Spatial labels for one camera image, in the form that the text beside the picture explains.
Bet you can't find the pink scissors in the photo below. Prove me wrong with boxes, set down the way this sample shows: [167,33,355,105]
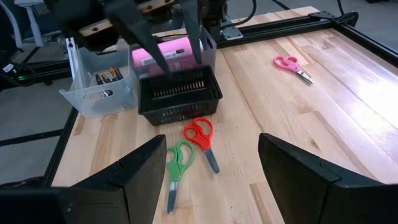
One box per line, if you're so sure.
[273,55,314,85]

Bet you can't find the black arm base cable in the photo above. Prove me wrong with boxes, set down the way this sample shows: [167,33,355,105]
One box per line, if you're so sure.
[219,0,258,30]

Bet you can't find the clear plastic bin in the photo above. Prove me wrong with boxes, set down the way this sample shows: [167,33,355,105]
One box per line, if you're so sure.
[58,37,138,119]

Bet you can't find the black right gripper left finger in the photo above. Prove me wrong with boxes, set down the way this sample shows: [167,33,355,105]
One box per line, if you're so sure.
[58,134,167,224]

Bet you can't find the black cable white tag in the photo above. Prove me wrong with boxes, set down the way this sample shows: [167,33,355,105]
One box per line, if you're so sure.
[0,60,40,93]

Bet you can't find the pink paint bottle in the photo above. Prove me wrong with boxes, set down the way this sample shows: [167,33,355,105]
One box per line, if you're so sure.
[149,60,200,77]
[131,36,205,68]

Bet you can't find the green scissors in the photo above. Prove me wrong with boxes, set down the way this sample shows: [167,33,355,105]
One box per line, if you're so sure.
[165,139,196,215]

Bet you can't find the white frame blue office chair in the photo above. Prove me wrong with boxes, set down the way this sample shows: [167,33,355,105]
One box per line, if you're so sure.
[0,0,45,48]

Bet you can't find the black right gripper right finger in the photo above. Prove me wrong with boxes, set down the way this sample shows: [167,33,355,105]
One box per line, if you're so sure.
[258,133,386,224]

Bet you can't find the black mesh basket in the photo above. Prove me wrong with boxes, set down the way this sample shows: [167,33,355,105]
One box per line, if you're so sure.
[138,65,224,127]

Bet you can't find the red scissors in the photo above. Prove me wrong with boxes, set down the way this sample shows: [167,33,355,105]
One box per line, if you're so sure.
[183,116,221,175]

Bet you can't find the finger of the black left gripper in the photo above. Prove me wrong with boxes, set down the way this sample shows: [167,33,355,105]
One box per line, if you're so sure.
[179,0,203,65]
[104,0,172,76]

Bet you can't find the grey metal bracket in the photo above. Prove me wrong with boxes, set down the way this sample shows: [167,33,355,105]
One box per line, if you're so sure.
[220,26,244,42]

